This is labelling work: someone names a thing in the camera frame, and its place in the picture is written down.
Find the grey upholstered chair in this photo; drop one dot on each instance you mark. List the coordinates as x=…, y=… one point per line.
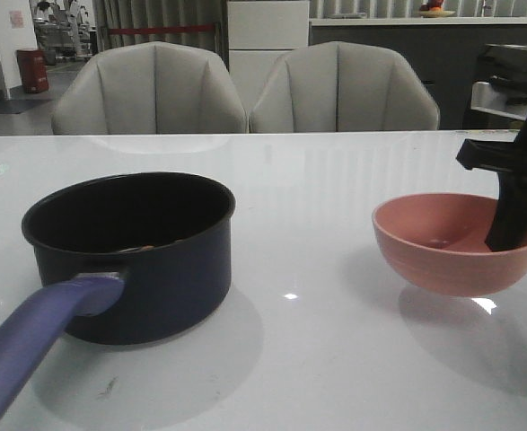
x=151, y=88
x=343, y=87

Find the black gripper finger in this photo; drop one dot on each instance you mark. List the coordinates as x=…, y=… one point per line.
x=509, y=225

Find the red bin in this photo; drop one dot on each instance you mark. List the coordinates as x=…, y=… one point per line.
x=32, y=70

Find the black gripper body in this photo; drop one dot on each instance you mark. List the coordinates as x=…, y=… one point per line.
x=476, y=154

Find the orange ham slices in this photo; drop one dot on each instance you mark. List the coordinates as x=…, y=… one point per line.
x=148, y=247

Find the grey curtain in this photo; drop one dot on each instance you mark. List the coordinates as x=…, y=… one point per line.
x=160, y=13

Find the right grey upholstered chair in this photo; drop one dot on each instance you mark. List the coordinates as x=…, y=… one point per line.
x=343, y=87

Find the left grey upholstered chair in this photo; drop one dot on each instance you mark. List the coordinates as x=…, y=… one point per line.
x=151, y=88

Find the white refrigerator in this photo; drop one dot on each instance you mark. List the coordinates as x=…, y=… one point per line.
x=258, y=33

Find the red belt barrier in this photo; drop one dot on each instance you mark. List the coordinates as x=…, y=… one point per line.
x=162, y=30

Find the pink plastic bowl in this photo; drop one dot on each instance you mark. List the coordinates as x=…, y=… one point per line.
x=437, y=241

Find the dark blue saucepan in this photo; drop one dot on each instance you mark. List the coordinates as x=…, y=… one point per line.
x=95, y=294

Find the fruit plate on counter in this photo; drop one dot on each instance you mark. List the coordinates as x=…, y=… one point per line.
x=434, y=9

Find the dark kitchen counter cabinet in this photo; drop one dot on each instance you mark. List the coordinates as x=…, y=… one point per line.
x=442, y=51

